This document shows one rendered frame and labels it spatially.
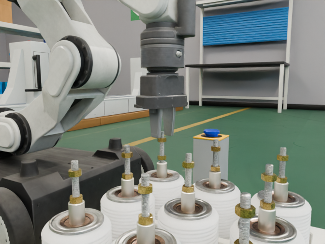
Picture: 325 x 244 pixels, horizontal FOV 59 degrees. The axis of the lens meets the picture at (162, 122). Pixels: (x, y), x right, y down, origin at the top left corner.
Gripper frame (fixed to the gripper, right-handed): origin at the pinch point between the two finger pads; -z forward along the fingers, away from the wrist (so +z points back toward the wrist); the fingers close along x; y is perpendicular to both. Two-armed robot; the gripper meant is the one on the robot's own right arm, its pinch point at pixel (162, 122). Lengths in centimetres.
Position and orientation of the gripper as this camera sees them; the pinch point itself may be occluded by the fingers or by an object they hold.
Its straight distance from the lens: 59.8
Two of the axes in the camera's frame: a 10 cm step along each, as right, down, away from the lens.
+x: -7.2, 0.9, -6.9
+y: 6.9, 1.0, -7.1
